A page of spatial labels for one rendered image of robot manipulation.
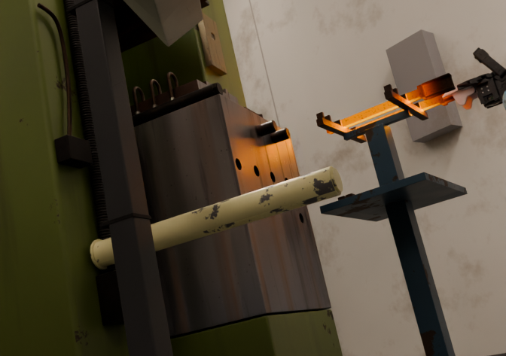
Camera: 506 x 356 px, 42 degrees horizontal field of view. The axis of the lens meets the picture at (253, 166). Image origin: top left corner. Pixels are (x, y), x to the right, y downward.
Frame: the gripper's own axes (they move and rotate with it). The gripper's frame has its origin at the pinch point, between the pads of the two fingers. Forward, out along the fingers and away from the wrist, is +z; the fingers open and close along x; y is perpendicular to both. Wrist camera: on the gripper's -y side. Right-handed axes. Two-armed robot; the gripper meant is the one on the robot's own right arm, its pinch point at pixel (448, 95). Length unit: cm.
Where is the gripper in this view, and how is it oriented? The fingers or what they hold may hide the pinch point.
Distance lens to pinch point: 205.8
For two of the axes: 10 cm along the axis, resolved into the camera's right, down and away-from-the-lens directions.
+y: 2.1, 9.4, -2.7
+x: 5.5, 1.2, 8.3
